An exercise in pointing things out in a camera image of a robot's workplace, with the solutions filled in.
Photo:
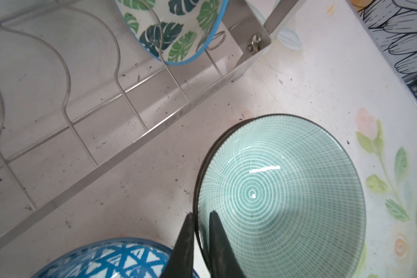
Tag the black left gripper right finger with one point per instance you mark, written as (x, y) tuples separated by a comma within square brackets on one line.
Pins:
[(223, 263)]

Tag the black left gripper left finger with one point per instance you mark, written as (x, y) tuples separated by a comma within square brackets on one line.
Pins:
[(180, 263)]

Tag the mint green striped bowl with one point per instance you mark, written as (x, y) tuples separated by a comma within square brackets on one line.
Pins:
[(289, 198)]

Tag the green leaf pattern bowl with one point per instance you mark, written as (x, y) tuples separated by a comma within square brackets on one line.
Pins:
[(175, 31)]

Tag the steel two-tier dish rack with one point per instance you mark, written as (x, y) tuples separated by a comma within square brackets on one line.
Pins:
[(78, 95)]

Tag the blue geometric pattern bowl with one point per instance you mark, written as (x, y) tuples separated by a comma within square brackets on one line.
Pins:
[(126, 257)]

